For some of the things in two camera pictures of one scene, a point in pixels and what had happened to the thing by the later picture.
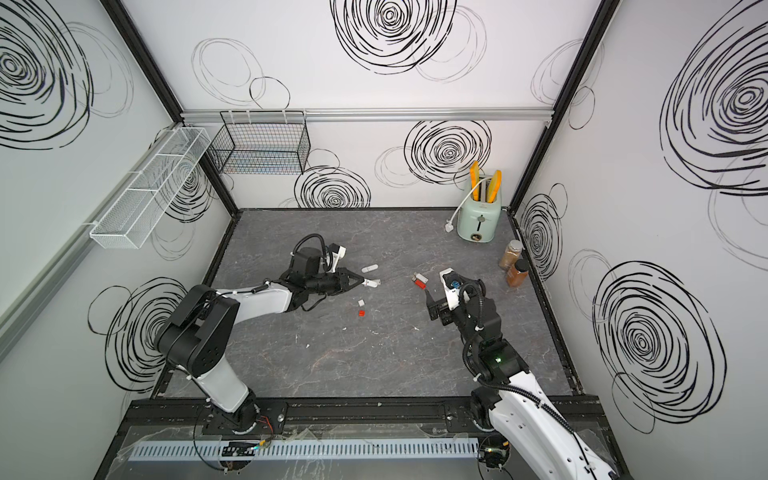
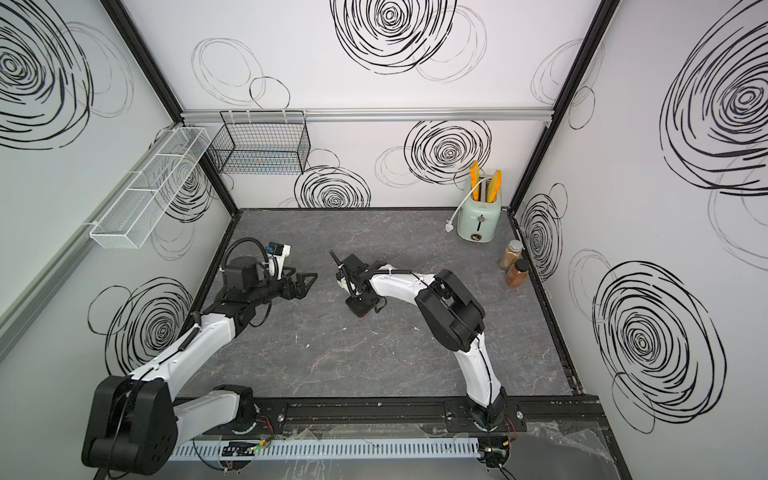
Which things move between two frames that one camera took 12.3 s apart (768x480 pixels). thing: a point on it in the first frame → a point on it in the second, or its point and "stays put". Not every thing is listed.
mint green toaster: x=479 y=221 stays put
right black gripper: x=444 y=309 → x=350 y=302
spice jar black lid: x=517 y=275 stays put
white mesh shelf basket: x=131 y=222 stays put
